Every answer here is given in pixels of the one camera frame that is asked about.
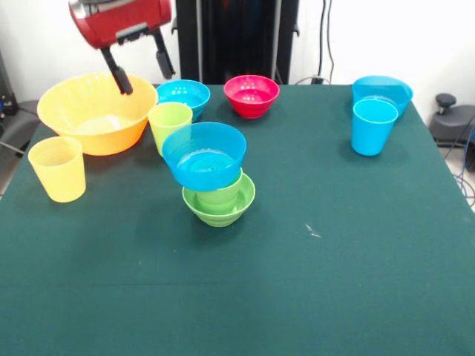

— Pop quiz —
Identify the blue plastic cup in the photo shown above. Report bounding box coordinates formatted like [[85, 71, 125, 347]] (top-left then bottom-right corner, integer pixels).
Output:
[[351, 99, 399, 156]]

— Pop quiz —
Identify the grey floor stand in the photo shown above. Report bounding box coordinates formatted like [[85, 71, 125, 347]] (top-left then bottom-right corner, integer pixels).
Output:
[[0, 99, 40, 153]]

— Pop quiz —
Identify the pink plastic bowl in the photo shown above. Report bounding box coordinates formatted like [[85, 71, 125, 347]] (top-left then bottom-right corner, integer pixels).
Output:
[[223, 74, 281, 119]]

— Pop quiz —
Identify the black knobbed floor stand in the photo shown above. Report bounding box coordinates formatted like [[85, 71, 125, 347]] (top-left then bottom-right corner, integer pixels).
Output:
[[430, 92, 475, 149]]

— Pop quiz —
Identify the dark green tablecloth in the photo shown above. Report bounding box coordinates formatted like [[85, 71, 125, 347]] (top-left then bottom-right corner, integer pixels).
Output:
[[0, 83, 475, 356]]

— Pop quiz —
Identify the large orange plastic bowl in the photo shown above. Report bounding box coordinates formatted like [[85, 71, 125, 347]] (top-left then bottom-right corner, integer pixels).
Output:
[[36, 72, 160, 156]]

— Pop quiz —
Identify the black equipment box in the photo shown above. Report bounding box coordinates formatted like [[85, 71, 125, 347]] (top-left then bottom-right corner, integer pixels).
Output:
[[0, 50, 19, 116]]

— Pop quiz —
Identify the cyan plastic bowl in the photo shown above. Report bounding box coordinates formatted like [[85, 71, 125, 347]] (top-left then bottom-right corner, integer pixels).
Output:
[[155, 79, 212, 123]]

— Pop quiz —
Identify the black hanging cable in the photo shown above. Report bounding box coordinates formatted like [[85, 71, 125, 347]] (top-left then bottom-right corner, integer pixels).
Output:
[[318, 0, 335, 83]]

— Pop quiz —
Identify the green plastic bowl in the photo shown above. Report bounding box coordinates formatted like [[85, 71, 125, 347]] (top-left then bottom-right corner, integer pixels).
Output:
[[182, 172, 257, 228]]

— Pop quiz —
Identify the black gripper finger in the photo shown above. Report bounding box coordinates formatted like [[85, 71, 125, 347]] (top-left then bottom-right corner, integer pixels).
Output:
[[100, 47, 134, 96], [151, 30, 176, 80]]

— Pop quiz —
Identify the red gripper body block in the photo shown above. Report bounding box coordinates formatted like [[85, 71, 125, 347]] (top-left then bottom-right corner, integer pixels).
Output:
[[68, 0, 173, 50]]

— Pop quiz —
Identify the blue plastic bowl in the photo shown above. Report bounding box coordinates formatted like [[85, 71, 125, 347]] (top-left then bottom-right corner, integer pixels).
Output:
[[351, 75, 414, 118], [161, 122, 248, 192]]

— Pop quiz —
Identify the yellow plastic cup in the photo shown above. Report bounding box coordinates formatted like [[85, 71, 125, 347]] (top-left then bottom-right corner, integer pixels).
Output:
[[27, 136, 87, 203]]

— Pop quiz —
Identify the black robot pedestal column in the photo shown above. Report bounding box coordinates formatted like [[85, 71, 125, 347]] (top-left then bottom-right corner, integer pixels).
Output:
[[171, 0, 301, 85]]

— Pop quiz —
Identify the light green plastic cup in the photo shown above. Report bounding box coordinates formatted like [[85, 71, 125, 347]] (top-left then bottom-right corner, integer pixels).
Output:
[[147, 102, 194, 157]]

